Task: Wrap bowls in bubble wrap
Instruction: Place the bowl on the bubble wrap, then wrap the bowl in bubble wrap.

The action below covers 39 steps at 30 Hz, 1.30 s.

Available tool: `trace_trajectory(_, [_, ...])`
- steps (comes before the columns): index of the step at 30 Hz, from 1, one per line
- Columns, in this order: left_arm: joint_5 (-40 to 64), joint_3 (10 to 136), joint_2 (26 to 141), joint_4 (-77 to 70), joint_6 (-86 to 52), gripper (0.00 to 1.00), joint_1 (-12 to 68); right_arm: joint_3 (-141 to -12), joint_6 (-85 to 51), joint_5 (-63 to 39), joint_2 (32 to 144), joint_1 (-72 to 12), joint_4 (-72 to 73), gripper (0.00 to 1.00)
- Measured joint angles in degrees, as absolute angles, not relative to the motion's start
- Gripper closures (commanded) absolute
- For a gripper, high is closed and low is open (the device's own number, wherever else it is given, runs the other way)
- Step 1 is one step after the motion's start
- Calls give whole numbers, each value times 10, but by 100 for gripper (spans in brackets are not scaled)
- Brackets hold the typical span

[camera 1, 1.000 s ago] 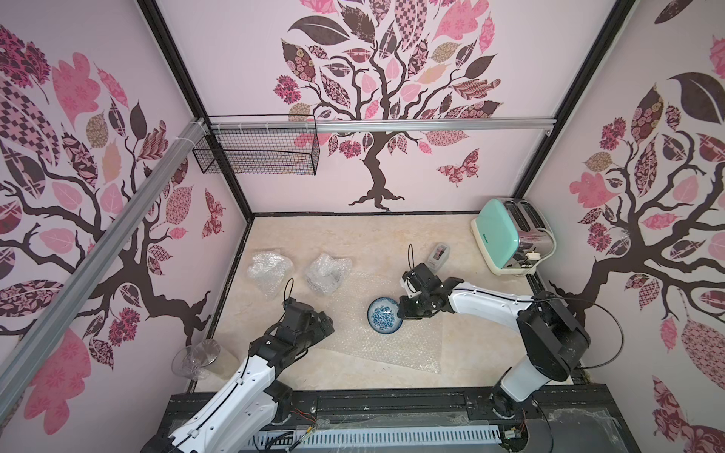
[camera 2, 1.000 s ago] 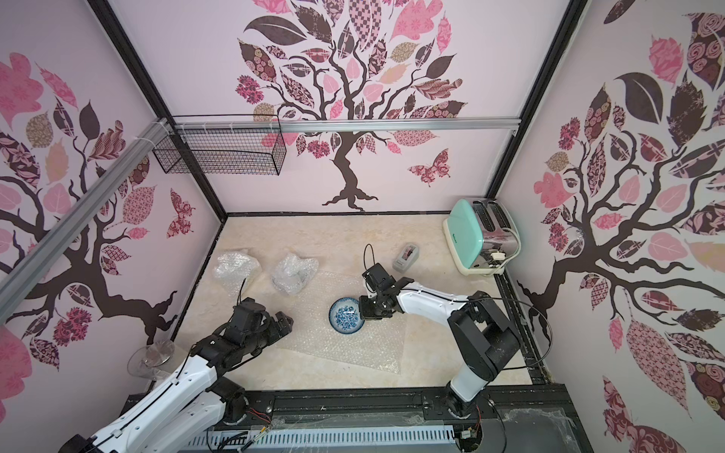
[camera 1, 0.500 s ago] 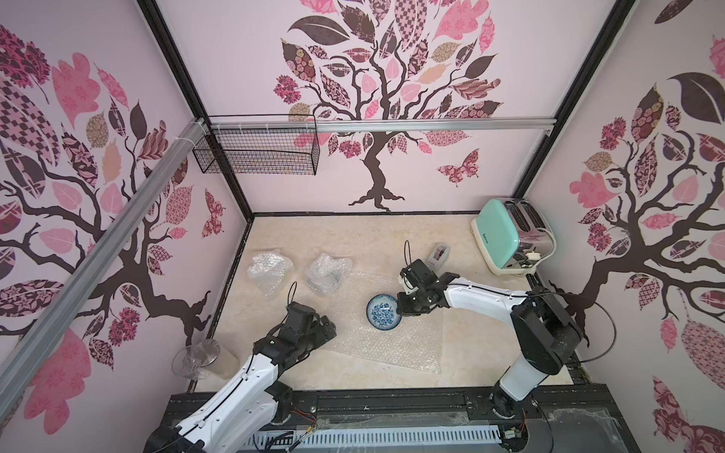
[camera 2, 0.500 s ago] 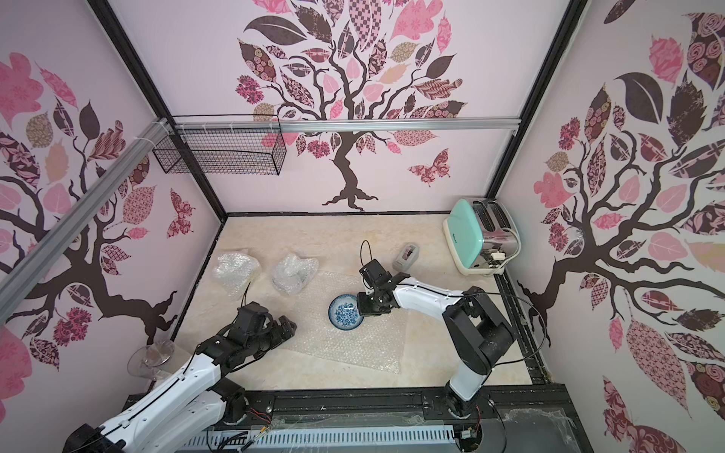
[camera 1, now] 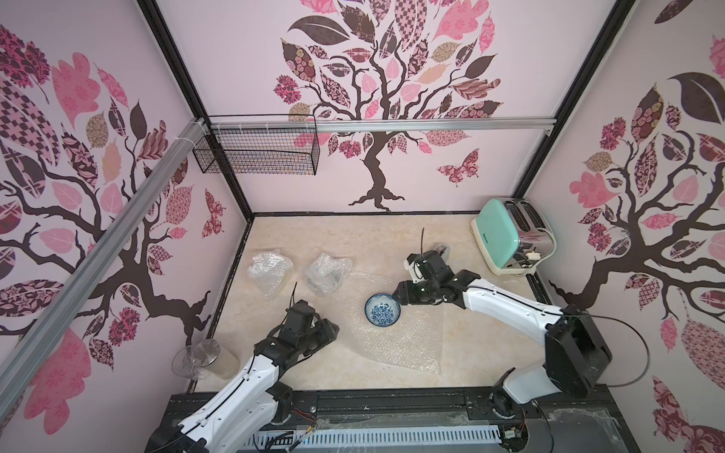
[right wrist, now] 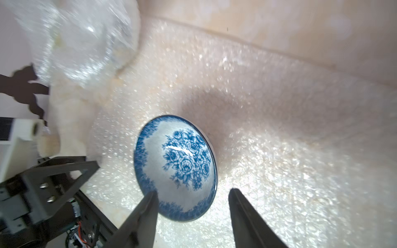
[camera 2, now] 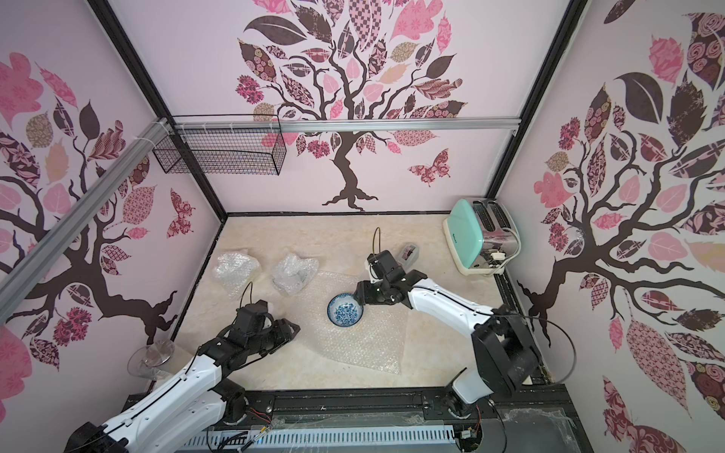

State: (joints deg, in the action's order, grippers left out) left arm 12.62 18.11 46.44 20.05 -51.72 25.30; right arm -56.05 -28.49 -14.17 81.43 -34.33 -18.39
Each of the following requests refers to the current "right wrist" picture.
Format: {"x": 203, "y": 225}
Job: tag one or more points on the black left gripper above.
{"x": 43, "y": 190}

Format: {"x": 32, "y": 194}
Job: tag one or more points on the blue white patterned bowl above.
{"x": 173, "y": 157}

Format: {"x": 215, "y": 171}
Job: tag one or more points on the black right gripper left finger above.
{"x": 139, "y": 229}

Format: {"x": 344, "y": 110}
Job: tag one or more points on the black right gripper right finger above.
{"x": 249, "y": 228}

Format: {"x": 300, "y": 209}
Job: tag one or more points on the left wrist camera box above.
{"x": 19, "y": 150}

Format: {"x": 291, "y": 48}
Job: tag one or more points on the bubble wrap sheet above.
{"x": 82, "y": 42}
{"x": 313, "y": 150}

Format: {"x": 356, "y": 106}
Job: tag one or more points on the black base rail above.
{"x": 86, "y": 225}

